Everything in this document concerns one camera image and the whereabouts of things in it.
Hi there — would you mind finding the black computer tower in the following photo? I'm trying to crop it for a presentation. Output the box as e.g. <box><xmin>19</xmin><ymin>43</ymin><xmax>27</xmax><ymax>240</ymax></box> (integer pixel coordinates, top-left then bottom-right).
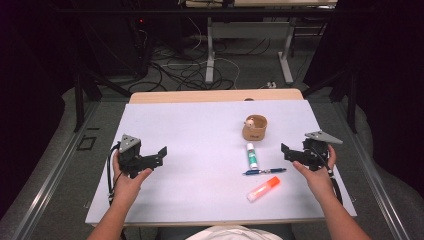
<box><xmin>124</xmin><ymin>13</ymin><xmax>153</xmax><ymax>79</ymax></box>

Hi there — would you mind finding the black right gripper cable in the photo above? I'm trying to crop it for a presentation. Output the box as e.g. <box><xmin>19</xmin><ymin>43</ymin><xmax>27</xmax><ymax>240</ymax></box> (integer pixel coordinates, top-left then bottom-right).
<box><xmin>316</xmin><ymin>146</ymin><xmax>344</xmax><ymax>206</ymax></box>

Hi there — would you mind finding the person's left hand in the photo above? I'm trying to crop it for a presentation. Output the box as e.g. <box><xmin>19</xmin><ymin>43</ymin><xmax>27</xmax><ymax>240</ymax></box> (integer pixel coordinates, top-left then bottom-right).
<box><xmin>111</xmin><ymin>151</ymin><xmax>154</xmax><ymax>204</ymax></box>

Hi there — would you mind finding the white glue stick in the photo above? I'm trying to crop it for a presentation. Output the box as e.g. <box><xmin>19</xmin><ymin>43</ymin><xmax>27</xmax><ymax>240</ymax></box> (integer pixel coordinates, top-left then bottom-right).
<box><xmin>245</xmin><ymin>142</ymin><xmax>260</xmax><ymax>170</ymax></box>

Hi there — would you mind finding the brown pen holder cup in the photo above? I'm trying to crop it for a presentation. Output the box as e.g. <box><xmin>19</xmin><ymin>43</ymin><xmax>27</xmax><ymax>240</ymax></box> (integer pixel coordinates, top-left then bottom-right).
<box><xmin>241</xmin><ymin>114</ymin><xmax>269</xmax><ymax>142</ymax></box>

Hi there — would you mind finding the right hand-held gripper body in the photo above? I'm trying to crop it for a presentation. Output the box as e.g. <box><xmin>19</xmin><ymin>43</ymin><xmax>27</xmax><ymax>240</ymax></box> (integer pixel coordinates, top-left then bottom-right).
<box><xmin>292</xmin><ymin>129</ymin><xmax>344</xmax><ymax>172</ymax></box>

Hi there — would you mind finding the white table board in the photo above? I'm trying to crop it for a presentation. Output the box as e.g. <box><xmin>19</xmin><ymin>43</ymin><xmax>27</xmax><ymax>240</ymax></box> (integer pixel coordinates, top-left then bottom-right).
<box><xmin>84</xmin><ymin>99</ymin><xmax>358</xmax><ymax>225</ymax></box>

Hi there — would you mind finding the grey floor rail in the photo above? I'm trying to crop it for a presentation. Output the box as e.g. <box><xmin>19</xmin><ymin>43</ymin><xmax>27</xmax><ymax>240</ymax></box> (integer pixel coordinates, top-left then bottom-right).
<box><xmin>9</xmin><ymin>99</ymin><xmax>101</xmax><ymax>240</ymax></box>
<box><xmin>333</xmin><ymin>99</ymin><xmax>412</xmax><ymax>240</ymax></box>

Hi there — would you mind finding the white floor cable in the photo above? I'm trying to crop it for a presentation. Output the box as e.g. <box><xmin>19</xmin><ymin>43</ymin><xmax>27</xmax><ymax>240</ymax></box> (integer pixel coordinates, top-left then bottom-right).
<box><xmin>186</xmin><ymin>16</ymin><xmax>242</xmax><ymax>90</ymax></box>

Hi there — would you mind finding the blue pen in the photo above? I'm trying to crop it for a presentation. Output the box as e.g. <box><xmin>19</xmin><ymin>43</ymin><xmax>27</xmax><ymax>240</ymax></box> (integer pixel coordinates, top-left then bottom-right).
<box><xmin>242</xmin><ymin>167</ymin><xmax>288</xmax><ymax>177</ymax></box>

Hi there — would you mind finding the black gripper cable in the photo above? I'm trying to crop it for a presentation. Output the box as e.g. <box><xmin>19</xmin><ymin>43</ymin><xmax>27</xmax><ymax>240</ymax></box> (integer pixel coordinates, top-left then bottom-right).
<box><xmin>105</xmin><ymin>143</ymin><xmax>122</xmax><ymax>205</ymax></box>
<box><xmin>316</xmin><ymin>146</ymin><xmax>344</xmax><ymax>206</ymax></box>

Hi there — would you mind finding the white-legged desk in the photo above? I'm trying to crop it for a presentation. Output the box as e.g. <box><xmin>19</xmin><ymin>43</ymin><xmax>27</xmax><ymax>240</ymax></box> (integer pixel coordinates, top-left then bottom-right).
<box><xmin>179</xmin><ymin>0</ymin><xmax>338</xmax><ymax>85</ymax></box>

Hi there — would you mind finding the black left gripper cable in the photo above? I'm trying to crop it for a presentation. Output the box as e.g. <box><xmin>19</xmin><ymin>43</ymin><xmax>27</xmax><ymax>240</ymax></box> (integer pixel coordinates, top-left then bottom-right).
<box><xmin>105</xmin><ymin>143</ymin><xmax>122</xmax><ymax>205</ymax></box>

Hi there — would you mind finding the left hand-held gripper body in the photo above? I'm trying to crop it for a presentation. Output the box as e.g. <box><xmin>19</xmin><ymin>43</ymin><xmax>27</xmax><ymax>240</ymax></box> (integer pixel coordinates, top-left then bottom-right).
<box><xmin>117</xmin><ymin>133</ymin><xmax>158</xmax><ymax>179</ymax></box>

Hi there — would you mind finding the person's right hand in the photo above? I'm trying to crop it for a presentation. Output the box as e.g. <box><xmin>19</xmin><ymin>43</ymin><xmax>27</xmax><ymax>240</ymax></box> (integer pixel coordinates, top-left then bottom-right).
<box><xmin>292</xmin><ymin>144</ymin><xmax>337</xmax><ymax>203</ymax></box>

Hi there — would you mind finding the orange highlighter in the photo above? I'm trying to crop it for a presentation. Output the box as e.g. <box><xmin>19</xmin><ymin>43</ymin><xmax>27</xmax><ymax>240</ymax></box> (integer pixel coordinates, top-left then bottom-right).
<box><xmin>246</xmin><ymin>176</ymin><xmax>281</xmax><ymax>203</ymax></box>

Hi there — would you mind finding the square floor socket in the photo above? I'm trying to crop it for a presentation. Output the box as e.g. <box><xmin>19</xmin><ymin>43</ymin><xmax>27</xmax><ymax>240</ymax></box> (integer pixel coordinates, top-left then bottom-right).
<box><xmin>76</xmin><ymin>134</ymin><xmax>98</xmax><ymax>152</ymax></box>

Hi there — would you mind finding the person's white shirt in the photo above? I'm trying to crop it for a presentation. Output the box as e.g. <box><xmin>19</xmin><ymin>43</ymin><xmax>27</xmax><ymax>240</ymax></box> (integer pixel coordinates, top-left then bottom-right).
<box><xmin>185</xmin><ymin>225</ymin><xmax>284</xmax><ymax>240</ymax></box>

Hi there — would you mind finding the black metal stand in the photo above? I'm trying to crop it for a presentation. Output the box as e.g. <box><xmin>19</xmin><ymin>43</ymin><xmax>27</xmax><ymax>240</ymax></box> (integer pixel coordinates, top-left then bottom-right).
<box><xmin>301</xmin><ymin>64</ymin><xmax>360</xmax><ymax>134</ymax></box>
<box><xmin>73</xmin><ymin>64</ymin><xmax>132</xmax><ymax>133</ymax></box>

